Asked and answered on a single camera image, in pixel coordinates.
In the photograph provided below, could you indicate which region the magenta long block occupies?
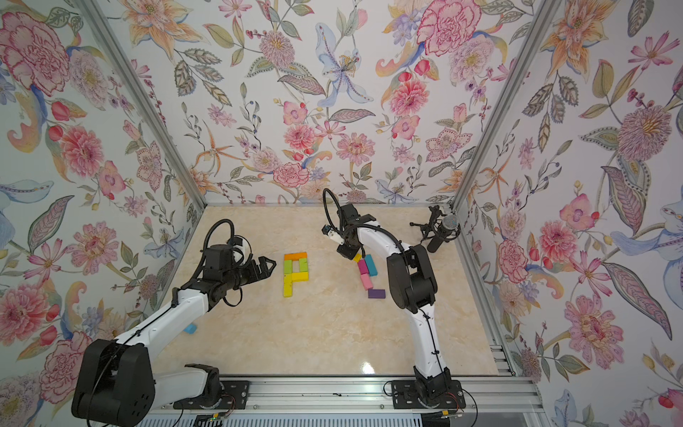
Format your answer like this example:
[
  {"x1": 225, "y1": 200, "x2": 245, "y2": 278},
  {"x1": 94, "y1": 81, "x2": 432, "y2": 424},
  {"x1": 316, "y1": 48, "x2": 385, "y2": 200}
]
[{"x1": 358, "y1": 259, "x2": 370, "y2": 276}]

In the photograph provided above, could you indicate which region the light pink block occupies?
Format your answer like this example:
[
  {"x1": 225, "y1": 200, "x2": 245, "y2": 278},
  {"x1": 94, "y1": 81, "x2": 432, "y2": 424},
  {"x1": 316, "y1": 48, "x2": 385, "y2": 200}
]
[{"x1": 360, "y1": 274, "x2": 374, "y2": 291}]

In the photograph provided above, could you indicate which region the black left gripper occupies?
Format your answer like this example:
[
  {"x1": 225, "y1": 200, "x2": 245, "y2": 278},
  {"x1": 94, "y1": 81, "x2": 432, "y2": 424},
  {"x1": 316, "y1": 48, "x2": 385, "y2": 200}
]
[{"x1": 221, "y1": 253, "x2": 277, "y2": 291}]

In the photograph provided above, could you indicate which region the yellow green block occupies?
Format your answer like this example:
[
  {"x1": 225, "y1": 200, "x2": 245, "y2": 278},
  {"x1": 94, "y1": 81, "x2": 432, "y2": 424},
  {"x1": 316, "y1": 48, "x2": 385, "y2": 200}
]
[{"x1": 283, "y1": 275, "x2": 293, "y2": 298}]

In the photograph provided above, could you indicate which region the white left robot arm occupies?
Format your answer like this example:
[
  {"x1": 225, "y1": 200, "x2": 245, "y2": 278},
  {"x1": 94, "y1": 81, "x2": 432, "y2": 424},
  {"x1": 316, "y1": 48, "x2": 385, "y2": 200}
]
[{"x1": 71, "y1": 244, "x2": 277, "y2": 426}]

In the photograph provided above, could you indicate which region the purple block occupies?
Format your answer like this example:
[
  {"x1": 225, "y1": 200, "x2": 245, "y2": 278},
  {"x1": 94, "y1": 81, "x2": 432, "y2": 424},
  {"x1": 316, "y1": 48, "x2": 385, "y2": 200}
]
[{"x1": 367, "y1": 288, "x2": 386, "y2": 299}]

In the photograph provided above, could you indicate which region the orange long block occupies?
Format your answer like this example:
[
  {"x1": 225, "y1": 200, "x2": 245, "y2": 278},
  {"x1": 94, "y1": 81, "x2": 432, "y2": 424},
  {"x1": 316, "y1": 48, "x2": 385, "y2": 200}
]
[{"x1": 284, "y1": 252, "x2": 308, "y2": 261}]

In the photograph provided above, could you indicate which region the teal long block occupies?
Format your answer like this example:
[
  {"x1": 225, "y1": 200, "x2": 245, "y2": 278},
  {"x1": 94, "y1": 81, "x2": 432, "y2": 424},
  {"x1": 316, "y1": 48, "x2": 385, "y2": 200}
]
[{"x1": 364, "y1": 254, "x2": 378, "y2": 277}]

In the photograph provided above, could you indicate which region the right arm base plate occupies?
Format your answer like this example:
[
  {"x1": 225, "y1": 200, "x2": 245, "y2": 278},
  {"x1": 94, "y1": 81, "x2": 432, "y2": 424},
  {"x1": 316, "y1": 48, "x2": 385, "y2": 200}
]
[{"x1": 384, "y1": 380, "x2": 467, "y2": 411}]

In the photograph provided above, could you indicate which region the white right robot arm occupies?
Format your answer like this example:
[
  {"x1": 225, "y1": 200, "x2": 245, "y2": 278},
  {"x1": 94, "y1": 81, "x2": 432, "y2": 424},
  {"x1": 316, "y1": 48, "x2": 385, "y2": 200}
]
[{"x1": 322, "y1": 204, "x2": 452, "y2": 407}]

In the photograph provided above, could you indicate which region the aluminium frame rail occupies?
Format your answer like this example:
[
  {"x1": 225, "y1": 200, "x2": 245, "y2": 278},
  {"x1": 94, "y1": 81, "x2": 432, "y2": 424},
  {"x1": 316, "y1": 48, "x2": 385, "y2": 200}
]
[{"x1": 132, "y1": 375, "x2": 545, "y2": 417}]

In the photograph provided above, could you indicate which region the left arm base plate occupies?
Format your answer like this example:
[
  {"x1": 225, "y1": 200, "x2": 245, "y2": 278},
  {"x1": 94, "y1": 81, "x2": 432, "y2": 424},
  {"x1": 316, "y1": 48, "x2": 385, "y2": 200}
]
[{"x1": 174, "y1": 380, "x2": 251, "y2": 411}]

